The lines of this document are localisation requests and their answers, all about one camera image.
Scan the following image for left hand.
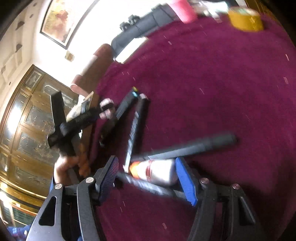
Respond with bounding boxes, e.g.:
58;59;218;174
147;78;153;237
53;144;91;186

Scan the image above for pink knit covered bottle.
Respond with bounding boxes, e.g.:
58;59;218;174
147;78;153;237
167;0;198;24

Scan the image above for yellow capped black marker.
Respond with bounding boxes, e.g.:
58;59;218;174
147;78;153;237
115;87;139;120

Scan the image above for brown armchair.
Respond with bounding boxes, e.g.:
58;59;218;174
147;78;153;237
70;44;113;97

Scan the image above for purple capped black marker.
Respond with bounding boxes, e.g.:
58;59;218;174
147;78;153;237
116;172;187;200

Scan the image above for grey capped black marker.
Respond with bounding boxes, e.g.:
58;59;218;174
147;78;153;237
131;133;237;163

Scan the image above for black leather sofa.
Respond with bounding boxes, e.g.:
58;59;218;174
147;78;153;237
111;4;179;58

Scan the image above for black clamps on sofa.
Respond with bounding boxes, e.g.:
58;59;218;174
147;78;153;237
119;15;140;32

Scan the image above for white capped black marker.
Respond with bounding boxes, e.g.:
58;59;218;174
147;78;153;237
122;93;149;173

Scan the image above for framed horse painting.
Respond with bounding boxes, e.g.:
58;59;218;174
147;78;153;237
40;0;98;49

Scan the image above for white notepad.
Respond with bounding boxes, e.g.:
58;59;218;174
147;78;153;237
115;37;147;63

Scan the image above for orange capped white bottle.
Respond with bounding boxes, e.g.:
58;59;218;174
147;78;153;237
129;159;178;186

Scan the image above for wooden glass door cabinet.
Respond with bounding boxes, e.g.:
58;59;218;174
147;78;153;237
0;64;79;227

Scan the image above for yellow tape roll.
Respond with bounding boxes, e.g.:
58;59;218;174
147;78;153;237
228;7;264;32

